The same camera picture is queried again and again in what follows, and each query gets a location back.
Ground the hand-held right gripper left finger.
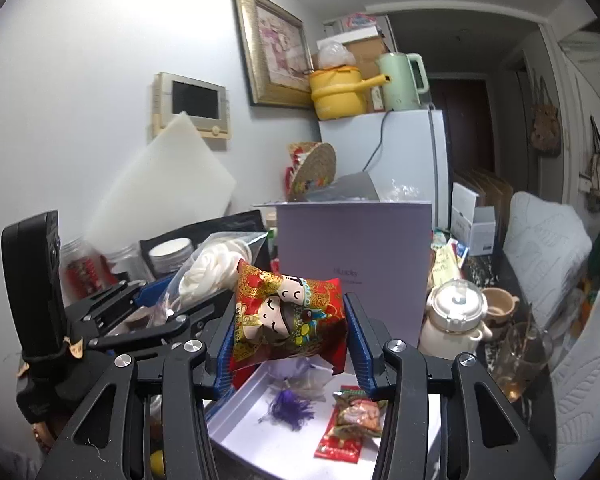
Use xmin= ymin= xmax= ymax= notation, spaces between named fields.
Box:
xmin=35 ymin=300 xmax=239 ymax=480

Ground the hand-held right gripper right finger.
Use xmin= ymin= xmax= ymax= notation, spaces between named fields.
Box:
xmin=343 ymin=292 xmax=556 ymax=480

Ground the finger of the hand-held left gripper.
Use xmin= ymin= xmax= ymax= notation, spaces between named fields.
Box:
xmin=87 ymin=300 xmax=233 ymax=358
xmin=64 ymin=276 xmax=181 ymax=333

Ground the red cartoon printed pouch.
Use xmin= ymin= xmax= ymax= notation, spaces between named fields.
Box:
xmin=229 ymin=258 xmax=349 ymax=392

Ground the red snack packet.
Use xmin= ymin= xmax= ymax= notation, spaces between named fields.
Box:
xmin=313 ymin=385 xmax=387 ymax=462

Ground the lavender gift box with lid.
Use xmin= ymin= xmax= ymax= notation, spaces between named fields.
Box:
xmin=204 ymin=200 xmax=443 ymax=480

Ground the clear jar with red label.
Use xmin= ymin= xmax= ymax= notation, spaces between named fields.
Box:
xmin=59 ymin=237 xmax=114 ymax=302

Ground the clear empty jar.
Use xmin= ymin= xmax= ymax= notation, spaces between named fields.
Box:
xmin=105 ymin=243 xmax=154 ymax=284

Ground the jar with white lid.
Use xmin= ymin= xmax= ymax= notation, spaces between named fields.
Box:
xmin=147 ymin=237 xmax=197 ymax=277

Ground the purple tassel sachet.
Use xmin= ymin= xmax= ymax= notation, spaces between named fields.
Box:
xmin=259 ymin=357 xmax=334 ymax=432

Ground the zip bag with white roll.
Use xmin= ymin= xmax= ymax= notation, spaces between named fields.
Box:
xmin=152 ymin=230 xmax=272 ymax=327

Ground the white teapot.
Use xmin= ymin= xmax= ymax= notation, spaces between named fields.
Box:
xmin=418 ymin=279 xmax=494 ymax=362

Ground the white foam board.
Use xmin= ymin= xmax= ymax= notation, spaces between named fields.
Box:
xmin=86 ymin=112 xmax=239 ymax=257

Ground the beige ceramic cup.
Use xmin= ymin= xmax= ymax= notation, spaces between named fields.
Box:
xmin=480 ymin=287 xmax=522 ymax=329

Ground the glass cup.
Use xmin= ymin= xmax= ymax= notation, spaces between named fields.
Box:
xmin=492 ymin=321 xmax=554 ymax=404

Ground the grey plastic sheet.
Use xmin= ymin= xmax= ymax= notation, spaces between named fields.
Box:
xmin=300 ymin=170 xmax=382 ymax=206

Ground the white carton box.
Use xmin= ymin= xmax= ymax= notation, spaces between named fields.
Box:
xmin=451 ymin=182 xmax=497 ymax=257

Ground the white quilted cushion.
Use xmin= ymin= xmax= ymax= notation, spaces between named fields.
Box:
xmin=502 ymin=191 xmax=594 ymax=332

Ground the white fridge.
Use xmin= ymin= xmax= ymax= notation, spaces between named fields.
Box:
xmin=317 ymin=107 xmax=454 ymax=234

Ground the white quilted chair cover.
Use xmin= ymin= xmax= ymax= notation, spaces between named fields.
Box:
xmin=549 ymin=272 xmax=600 ymax=480

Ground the yellow pot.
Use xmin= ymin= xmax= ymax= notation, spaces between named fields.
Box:
xmin=308 ymin=65 xmax=389 ymax=122

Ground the green electric kettle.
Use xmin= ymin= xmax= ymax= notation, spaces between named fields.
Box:
xmin=375 ymin=52 xmax=430 ymax=112

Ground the brown hanging bag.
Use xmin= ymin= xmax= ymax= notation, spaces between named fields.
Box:
xmin=530 ymin=102 xmax=564 ymax=157

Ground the cardboard box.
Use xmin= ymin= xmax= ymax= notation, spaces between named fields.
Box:
xmin=344 ymin=35 xmax=389 ymax=82

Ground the clear plastic wrapped lid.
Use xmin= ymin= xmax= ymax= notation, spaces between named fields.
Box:
xmin=315 ymin=40 xmax=359 ymax=71

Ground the gold framed picture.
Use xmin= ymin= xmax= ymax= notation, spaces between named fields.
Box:
xmin=232 ymin=0 xmax=317 ymax=109

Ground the kettle power cable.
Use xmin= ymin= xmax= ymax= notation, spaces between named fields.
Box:
xmin=362 ymin=110 xmax=389 ymax=174

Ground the wall intercom monitor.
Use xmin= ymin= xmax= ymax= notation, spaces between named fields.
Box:
xmin=152 ymin=72 xmax=233 ymax=152

